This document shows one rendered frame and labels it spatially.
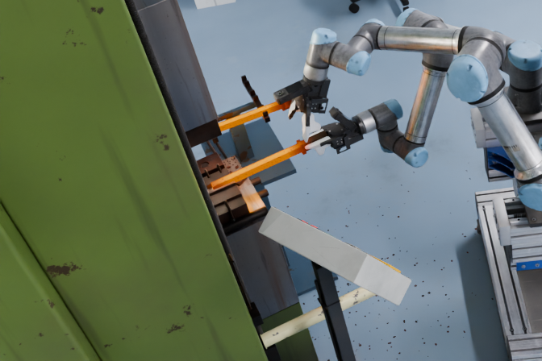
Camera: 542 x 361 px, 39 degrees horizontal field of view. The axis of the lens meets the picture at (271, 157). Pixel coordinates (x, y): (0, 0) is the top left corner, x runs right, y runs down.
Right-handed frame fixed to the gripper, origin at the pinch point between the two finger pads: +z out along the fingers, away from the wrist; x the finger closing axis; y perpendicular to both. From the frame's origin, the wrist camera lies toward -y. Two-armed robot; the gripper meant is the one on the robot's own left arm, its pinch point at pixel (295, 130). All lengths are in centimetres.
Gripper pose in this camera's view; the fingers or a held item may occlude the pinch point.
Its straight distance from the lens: 247.6
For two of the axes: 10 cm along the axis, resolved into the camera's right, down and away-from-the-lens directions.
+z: -1.8, 8.4, 5.0
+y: 9.3, -0.2, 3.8
